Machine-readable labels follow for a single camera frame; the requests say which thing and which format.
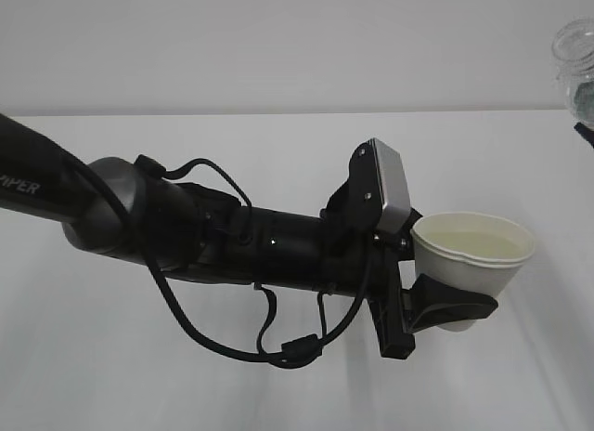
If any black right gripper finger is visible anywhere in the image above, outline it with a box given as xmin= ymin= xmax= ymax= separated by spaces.
xmin=574 ymin=123 xmax=594 ymax=148

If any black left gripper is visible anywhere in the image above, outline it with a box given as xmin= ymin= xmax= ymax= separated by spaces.
xmin=319 ymin=207 xmax=499 ymax=360

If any white paper cup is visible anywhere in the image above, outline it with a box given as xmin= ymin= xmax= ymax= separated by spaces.
xmin=409 ymin=211 xmax=536 ymax=333

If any clear water bottle green label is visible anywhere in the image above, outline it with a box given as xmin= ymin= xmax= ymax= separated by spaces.
xmin=551 ymin=17 xmax=593 ymax=130

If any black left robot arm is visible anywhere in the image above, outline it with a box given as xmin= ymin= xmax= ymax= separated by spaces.
xmin=1 ymin=117 xmax=498 ymax=369

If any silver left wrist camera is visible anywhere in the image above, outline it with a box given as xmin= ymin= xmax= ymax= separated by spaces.
xmin=346 ymin=138 xmax=411 ymax=235

